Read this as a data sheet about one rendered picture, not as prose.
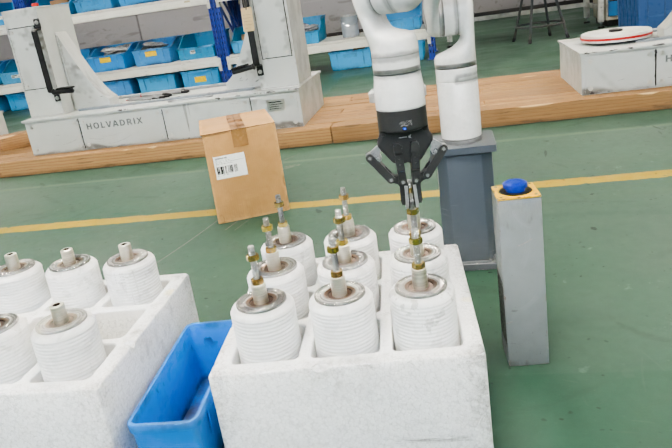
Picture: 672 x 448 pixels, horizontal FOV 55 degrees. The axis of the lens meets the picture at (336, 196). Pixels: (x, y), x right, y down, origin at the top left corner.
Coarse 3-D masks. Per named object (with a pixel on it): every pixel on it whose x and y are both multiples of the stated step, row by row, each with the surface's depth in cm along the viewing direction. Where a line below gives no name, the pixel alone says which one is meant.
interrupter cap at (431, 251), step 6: (402, 246) 107; (408, 246) 107; (426, 246) 106; (432, 246) 106; (396, 252) 105; (402, 252) 105; (408, 252) 106; (426, 252) 105; (432, 252) 103; (438, 252) 103; (396, 258) 103; (402, 258) 103; (408, 258) 103; (426, 258) 102; (432, 258) 101
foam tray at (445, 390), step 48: (384, 288) 110; (384, 336) 95; (480, 336) 92; (240, 384) 92; (288, 384) 91; (336, 384) 91; (384, 384) 90; (432, 384) 90; (480, 384) 89; (240, 432) 95; (288, 432) 94; (336, 432) 93; (384, 432) 93; (432, 432) 92; (480, 432) 91
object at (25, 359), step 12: (24, 324) 102; (0, 336) 98; (12, 336) 99; (24, 336) 101; (0, 348) 98; (12, 348) 99; (24, 348) 101; (0, 360) 98; (12, 360) 99; (24, 360) 101; (36, 360) 104; (0, 372) 99; (12, 372) 100; (24, 372) 101; (0, 384) 99
